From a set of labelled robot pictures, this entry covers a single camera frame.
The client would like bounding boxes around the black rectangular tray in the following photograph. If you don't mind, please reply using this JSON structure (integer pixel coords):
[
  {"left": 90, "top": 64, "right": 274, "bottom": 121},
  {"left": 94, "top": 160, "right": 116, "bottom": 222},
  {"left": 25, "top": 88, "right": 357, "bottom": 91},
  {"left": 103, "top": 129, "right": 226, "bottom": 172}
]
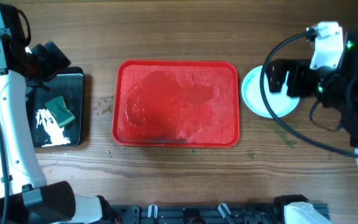
[{"left": 25, "top": 67, "right": 85, "bottom": 147}]

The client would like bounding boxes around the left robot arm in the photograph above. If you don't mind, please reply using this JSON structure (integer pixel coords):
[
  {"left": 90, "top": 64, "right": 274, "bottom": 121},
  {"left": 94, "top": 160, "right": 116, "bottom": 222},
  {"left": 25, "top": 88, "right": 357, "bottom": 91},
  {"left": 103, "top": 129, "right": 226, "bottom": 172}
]
[{"left": 0, "top": 3, "right": 121, "bottom": 223}]

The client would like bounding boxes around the red plastic tray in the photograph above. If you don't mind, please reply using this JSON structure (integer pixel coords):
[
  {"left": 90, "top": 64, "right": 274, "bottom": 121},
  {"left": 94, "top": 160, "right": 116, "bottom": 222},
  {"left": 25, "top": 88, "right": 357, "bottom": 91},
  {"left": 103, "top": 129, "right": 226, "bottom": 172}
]
[{"left": 112, "top": 60, "right": 240, "bottom": 147}]

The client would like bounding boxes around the light blue plate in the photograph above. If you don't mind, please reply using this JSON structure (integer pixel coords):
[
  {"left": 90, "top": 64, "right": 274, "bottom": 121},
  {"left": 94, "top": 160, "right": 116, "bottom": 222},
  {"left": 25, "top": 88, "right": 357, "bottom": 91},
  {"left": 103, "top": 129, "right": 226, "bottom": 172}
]
[{"left": 241, "top": 66, "right": 300, "bottom": 118}]

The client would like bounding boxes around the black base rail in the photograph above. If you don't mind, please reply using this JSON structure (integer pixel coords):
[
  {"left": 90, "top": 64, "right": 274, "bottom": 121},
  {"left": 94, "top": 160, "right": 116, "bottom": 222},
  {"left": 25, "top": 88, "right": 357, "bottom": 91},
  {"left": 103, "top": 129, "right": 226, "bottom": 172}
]
[{"left": 112, "top": 202, "right": 331, "bottom": 224}]

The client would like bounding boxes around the green yellow sponge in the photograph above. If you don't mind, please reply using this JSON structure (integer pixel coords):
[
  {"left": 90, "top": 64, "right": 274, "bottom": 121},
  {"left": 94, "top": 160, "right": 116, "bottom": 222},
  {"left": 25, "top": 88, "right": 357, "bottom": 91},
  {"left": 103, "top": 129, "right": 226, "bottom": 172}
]
[{"left": 45, "top": 96, "right": 75, "bottom": 128}]

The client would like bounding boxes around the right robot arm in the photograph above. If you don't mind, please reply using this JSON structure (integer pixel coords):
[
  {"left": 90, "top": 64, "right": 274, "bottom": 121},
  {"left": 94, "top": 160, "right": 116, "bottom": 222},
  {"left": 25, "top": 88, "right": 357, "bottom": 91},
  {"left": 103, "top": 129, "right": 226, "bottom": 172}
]
[{"left": 260, "top": 27, "right": 358, "bottom": 167}]

